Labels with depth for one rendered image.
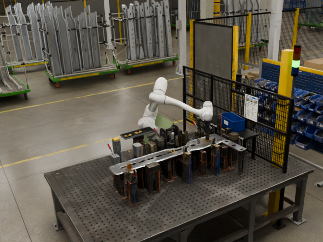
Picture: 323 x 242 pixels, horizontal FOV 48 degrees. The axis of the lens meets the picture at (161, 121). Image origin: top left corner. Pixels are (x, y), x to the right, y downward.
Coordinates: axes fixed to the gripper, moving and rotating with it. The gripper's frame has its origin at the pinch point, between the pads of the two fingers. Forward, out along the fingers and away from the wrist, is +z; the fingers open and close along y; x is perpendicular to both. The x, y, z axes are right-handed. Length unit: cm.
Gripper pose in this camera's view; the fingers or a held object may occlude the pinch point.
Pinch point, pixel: (207, 136)
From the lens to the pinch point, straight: 407.8
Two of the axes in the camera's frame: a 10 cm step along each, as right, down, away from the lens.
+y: 5.3, 3.0, -8.0
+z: 0.3, 9.3, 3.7
